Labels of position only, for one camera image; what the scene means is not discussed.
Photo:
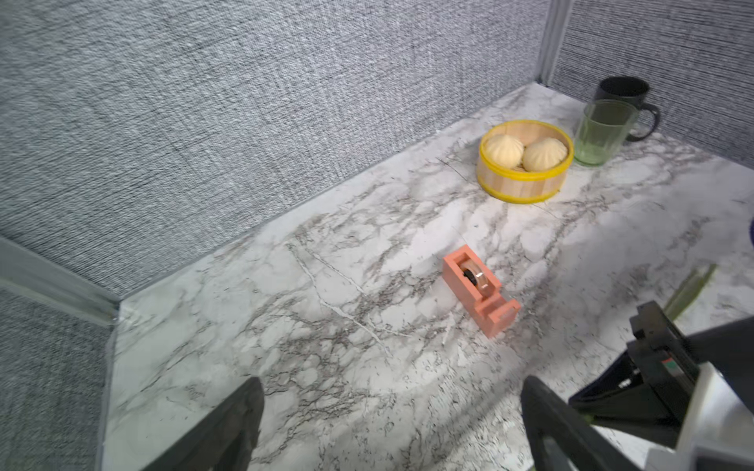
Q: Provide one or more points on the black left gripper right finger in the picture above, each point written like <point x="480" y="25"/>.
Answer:
<point x="559" y="438"/>

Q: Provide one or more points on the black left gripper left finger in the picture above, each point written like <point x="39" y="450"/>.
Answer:
<point x="224" y="439"/>

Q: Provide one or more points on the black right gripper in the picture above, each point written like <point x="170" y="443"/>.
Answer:
<point x="646" y="392"/>

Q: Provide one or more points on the pink artificial rose stem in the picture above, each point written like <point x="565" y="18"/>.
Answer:
<point x="688" y="291"/>

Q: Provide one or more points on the pink tape dispenser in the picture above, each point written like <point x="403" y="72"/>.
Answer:
<point x="479" y="291"/>

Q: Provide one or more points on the cream steamed bun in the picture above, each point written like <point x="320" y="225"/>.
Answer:
<point x="505" y="151"/>
<point x="544" y="155"/>

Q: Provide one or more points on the yellow bamboo steamer basket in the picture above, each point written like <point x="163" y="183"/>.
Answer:
<point x="517" y="185"/>

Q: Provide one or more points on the green translucent cup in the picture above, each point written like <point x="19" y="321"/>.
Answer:
<point x="603" y="129"/>

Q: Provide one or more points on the dark green mug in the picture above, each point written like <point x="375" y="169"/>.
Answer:
<point x="633" y="91"/>

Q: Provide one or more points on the aluminium frame post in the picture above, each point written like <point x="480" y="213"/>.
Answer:
<point x="552" y="40"/>

